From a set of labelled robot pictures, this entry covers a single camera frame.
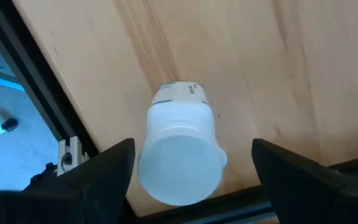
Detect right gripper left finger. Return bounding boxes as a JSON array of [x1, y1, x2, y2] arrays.
[[26, 138, 136, 224]]

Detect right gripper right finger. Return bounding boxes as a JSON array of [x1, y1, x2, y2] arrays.
[[252, 138, 347, 224]]

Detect white medicine bottle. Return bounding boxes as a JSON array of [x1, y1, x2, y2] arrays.
[[137, 81, 229, 207]]

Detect black table edge beam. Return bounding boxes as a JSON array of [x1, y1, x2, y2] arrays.
[[0, 0, 101, 156]]

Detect silver metal bracket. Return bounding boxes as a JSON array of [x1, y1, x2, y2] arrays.
[[56, 136, 90, 177]]

